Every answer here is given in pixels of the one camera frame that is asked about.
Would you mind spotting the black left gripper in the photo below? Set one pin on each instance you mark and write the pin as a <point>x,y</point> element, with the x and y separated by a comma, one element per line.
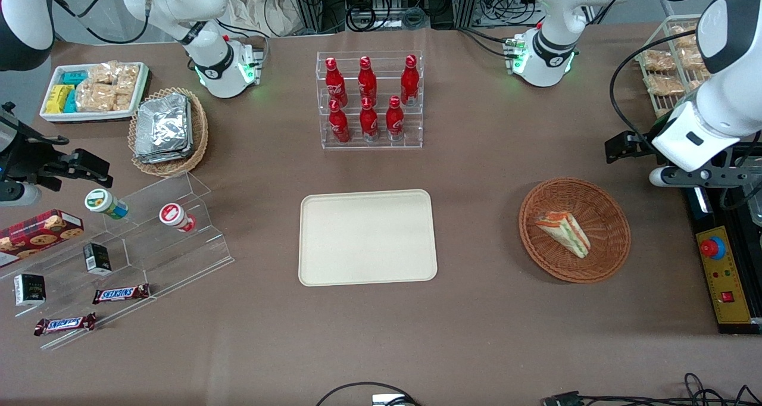
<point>638,144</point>

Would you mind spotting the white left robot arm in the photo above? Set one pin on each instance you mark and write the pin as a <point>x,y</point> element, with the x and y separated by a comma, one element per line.
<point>553,13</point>

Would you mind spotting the silver foil packet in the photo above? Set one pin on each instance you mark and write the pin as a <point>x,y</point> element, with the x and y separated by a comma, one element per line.
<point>172,158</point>
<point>162,126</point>

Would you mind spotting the small black carton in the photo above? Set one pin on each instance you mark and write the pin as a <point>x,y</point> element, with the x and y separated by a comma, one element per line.
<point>30,290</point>
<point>97,258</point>

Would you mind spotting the white rectangular snack tray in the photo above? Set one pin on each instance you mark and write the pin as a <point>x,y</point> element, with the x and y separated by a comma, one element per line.
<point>89,116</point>

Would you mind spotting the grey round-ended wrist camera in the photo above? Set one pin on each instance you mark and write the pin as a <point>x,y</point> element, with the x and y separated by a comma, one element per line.
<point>18,194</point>
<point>661,177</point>

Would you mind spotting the red cola bottle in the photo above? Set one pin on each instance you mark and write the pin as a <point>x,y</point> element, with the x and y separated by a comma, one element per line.
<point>335,83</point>
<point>369,121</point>
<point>394,120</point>
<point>409,81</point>
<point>339,123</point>
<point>367,80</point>

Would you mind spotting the brown round wicker basket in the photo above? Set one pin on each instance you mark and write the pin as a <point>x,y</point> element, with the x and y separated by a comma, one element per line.
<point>607,215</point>

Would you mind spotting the cream plastic tray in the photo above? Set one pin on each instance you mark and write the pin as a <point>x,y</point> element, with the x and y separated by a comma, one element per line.
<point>367,237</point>

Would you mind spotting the red cookie box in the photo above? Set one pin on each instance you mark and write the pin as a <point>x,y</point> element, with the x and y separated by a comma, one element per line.
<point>36,234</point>

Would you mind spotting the beige cloth bag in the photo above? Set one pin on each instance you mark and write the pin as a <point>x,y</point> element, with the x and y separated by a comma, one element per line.
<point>262,7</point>

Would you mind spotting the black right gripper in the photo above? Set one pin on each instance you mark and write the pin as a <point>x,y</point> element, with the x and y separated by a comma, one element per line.
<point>25,159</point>

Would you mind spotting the red emergency stop button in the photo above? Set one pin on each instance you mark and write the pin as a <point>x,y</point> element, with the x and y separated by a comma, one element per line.
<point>712,248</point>

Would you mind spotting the green-lidded yogurt cup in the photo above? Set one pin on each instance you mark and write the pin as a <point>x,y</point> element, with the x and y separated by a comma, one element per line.
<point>102,202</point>

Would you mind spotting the brown snickers bar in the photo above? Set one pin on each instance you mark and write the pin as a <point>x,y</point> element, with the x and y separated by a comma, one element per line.
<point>121,293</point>
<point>65,324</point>

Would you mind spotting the black yellow control box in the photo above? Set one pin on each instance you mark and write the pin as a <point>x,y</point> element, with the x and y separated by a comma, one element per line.
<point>729,311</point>

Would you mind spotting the small white device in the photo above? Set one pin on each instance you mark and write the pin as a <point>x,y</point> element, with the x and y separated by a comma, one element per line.
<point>390,400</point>

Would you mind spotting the clear plastic container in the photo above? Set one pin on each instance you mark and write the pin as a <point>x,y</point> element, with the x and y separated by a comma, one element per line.
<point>756,206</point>

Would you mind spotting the light oval wicker basket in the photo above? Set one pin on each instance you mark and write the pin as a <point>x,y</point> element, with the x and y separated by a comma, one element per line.
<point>199,133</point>

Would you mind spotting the aluminium equipment frame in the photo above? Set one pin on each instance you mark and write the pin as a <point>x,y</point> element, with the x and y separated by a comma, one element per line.
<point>309,4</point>

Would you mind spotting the teal snack packet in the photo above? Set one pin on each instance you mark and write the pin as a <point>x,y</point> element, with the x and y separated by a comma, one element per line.
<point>74,78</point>
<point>71,102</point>

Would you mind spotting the clear acrylic step display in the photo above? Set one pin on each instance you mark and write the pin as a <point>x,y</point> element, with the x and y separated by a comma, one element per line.
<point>178,263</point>

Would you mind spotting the triangle sandwich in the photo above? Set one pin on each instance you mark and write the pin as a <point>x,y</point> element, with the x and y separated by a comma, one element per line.
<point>565,234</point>

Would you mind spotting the clear-wrapped rice cracker pack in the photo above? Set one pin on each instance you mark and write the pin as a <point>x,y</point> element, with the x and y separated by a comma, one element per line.
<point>95,97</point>
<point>103,74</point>
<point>122,102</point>
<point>128,78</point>

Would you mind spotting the red-lidded yogurt cup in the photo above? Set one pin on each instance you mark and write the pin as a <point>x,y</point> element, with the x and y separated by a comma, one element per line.
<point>174,215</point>

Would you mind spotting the yellow snack packet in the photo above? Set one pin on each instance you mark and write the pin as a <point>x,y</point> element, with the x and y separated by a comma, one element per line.
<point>57,99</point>

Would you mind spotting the clear acrylic bottle rack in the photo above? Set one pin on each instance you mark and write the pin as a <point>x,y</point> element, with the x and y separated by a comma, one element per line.
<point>411,141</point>

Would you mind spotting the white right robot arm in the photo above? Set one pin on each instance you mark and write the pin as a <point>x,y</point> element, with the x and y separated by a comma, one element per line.
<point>205,43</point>

